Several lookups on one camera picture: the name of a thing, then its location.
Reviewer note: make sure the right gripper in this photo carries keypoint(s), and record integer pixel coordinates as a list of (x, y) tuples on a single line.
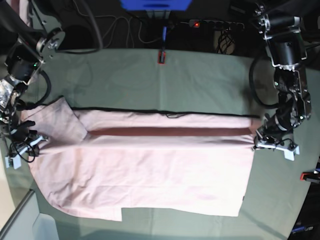
[(24, 143)]

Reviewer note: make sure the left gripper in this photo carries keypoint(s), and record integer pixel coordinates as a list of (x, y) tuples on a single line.
[(273, 136)]

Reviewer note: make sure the pink t-shirt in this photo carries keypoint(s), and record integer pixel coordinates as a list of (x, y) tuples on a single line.
[(96, 163)]

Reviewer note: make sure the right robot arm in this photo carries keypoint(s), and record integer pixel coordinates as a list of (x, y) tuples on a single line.
[(34, 47)]

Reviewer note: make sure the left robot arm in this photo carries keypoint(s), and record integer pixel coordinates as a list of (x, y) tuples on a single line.
[(284, 45)]

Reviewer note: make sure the red black clamp right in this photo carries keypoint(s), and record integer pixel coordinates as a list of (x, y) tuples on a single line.
[(311, 177)]

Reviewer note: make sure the red black clamp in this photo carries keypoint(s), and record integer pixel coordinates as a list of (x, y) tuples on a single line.
[(162, 51), (311, 177)]

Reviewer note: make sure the white plastic bin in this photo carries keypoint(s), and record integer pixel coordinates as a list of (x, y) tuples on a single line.
[(44, 228)]

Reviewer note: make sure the red black clamp centre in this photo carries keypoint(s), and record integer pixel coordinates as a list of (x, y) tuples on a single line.
[(162, 51)]

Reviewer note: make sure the black power strip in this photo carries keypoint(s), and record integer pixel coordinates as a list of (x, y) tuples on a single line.
[(217, 25)]

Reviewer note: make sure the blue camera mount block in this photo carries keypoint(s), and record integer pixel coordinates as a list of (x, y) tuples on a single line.
[(157, 5)]

